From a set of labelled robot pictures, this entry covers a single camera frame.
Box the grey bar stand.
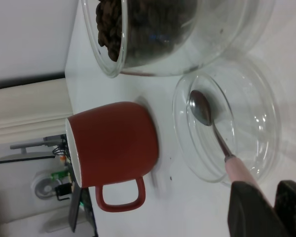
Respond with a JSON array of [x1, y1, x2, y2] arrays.
[[9, 136, 66, 151]]

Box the green circuit board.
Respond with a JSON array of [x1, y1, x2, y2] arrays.
[[50, 169, 73, 181]]

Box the dark upright panel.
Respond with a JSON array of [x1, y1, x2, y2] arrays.
[[68, 186, 99, 237]]

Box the double-walled glass cup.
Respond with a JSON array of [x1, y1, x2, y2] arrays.
[[81, 0, 274, 79]]

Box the dark coffee beans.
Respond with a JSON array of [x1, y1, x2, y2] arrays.
[[95, 0, 198, 69]]

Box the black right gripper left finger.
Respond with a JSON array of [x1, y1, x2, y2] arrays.
[[226, 179, 291, 237]]

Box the beige ribbed wall fixture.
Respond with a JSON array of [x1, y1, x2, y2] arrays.
[[0, 78, 73, 146]]

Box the pink-handled metal spoon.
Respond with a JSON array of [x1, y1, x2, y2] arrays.
[[189, 89, 275, 209]]

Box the white round device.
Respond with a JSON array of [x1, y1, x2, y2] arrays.
[[31, 170, 74, 201]]

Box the clear glass saucer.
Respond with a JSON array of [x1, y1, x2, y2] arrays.
[[172, 57, 282, 186]]

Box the red ceramic mug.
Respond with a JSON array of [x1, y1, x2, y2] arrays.
[[65, 101, 160, 213]]

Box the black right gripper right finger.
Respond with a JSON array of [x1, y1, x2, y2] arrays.
[[273, 179, 296, 237]]

